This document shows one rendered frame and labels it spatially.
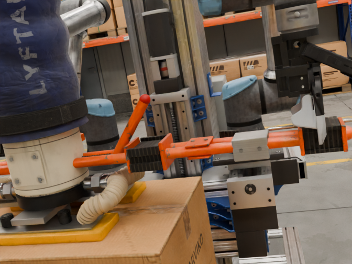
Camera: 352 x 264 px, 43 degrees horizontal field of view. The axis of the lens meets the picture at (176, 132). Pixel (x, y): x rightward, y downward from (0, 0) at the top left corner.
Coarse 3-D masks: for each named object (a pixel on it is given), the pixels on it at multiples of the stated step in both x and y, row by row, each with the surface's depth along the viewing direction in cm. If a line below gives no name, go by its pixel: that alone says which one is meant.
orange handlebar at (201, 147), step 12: (276, 132) 90; (288, 132) 89; (348, 132) 82; (180, 144) 95; (192, 144) 90; (204, 144) 89; (216, 144) 89; (228, 144) 88; (276, 144) 85; (288, 144) 85; (96, 156) 96; (108, 156) 95; (120, 156) 94; (168, 156) 91; (180, 156) 91; (192, 156) 91; (204, 156) 90; (0, 168) 103
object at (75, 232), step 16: (0, 224) 99; (48, 224) 94; (64, 224) 93; (80, 224) 91; (96, 224) 91; (112, 224) 92; (0, 240) 93; (16, 240) 92; (32, 240) 91; (48, 240) 90; (64, 240) 89; (80, 240) 88; (96, 240) 87
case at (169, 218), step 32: (160, 192) 109; (192, 192) 105; (128, 224) 93; (160, 224) 90; (192, 224) 101; (0, 256) 88; (32, 256) 86; (64, 256) 83; (96, 256) 82; (128, 256) 80; (160, 256) 78; (192, 256) 98
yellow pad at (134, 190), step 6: (132, 186) 111; (138, 186) 110; (144, 186) 112; (126, 192) 107; (132, 192) 107; (138, 192) 108; (126, 198) 105; (132, 198) 105; (72, 204) 109; (78, 204) 109; (12, 210) 114; (18, 210) 113
